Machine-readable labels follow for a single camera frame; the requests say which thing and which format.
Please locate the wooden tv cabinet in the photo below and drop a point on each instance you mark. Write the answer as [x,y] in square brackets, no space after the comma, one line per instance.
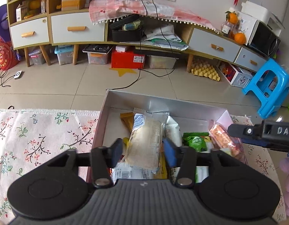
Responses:
[39,23]

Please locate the white red small packet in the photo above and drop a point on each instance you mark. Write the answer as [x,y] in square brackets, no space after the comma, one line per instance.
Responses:
[125,171]

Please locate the black open case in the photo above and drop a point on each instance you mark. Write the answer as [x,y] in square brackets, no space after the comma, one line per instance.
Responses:
[126,29]

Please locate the clear bin under cabinet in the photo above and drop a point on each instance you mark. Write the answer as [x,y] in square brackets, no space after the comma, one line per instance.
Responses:
[98,54]

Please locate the clear white bread packet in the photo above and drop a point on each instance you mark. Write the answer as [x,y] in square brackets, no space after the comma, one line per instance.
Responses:
[149,124]

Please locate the purple hat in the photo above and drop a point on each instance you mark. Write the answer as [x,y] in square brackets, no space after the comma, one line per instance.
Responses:
[4,26]

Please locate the clear storage bin blue lid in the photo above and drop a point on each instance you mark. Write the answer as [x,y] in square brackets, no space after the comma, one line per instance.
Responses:
[64,54]

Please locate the orange fruit upper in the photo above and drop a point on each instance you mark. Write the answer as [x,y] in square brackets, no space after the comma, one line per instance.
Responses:
[231,17]

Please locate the red lantern bag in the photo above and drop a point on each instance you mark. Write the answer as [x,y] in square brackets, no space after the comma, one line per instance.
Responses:
[8,57]

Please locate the yellow egg tray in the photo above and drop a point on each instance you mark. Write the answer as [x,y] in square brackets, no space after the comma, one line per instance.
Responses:
[202,68]

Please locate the gold brown bar packet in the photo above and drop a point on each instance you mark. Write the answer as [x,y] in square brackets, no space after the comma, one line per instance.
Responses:
[128,120]

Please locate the floral table cloth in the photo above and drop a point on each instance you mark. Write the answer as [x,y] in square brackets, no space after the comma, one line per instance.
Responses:
[30,137]

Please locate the red shoe box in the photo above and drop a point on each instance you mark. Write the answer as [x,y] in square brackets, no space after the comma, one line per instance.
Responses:
[127,60]

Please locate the orange fruit lower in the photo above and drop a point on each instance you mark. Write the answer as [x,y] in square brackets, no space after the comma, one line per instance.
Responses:
[240,38]

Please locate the right hand purple glove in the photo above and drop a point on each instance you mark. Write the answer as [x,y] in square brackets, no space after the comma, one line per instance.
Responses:
[288,184]

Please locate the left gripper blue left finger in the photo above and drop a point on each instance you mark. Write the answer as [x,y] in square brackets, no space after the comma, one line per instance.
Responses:
[115,152]

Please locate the green chips packet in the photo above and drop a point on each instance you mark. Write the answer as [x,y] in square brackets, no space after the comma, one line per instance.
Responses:
[196,140]

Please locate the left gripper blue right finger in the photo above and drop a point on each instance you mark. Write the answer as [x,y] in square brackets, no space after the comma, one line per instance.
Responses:
[171,152]

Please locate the black microwave oven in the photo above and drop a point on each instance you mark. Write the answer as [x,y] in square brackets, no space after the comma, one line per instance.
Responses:
[261,28]

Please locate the pink cardboard box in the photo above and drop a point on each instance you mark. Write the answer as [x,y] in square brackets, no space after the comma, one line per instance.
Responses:
[191,117]

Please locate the silver cracker packet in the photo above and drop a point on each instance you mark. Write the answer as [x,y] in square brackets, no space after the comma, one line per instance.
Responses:
[173,132]

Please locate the yellow snack packet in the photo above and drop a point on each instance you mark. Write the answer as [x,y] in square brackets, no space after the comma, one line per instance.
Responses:
[162,166]

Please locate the orange fruit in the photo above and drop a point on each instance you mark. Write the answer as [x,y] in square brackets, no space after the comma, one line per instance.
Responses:
[240,38]
[231,17]

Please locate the blue plastic stool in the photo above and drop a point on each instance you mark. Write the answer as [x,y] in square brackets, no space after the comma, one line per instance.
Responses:
[271,86]

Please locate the pink rice cracker packet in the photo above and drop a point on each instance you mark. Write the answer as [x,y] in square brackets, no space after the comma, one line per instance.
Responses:
[222,140]

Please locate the white patterned storage box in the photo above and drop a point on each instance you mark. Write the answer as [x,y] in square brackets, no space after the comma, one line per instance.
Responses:
[236,76]

